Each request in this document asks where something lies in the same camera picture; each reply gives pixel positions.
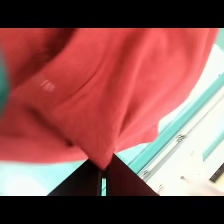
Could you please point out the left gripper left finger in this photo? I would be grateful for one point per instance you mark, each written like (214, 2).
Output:
(81, 181)

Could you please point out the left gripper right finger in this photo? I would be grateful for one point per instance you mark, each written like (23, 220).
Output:
(126, 180)

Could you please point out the red T-shirt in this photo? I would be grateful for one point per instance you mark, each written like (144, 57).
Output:
(110, 96)

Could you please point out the silver frame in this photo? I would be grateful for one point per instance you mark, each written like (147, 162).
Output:
(190, 150)

